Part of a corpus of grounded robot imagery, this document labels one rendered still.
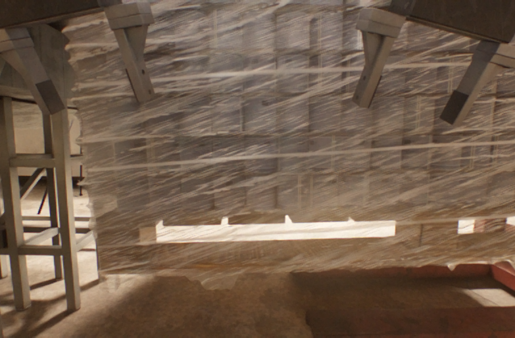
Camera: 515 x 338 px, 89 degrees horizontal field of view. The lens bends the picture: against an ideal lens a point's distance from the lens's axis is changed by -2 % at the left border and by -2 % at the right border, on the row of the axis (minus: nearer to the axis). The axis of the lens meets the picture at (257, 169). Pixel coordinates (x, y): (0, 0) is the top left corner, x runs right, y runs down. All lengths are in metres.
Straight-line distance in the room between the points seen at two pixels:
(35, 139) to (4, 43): 3.63
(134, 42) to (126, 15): 0.03
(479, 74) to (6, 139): 1.30
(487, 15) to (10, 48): 0.52
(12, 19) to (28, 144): 3.72
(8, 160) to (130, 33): 0.99
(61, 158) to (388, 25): 1.07
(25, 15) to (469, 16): 0.46
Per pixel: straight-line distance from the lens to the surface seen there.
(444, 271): 1.66
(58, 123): 1.17
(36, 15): 0.39
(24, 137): 4.13
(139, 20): 0.34
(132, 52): 0.35
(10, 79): 1.00
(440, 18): 0.37
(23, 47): 0.44
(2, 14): 0.42
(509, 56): 0.44
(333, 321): 1.02
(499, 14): 0.41
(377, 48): 0.36
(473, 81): 0.44
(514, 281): 1.72
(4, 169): 1.30
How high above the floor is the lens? 0.69
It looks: 7 degrees down
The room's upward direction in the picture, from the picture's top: 1 degrees clockwise
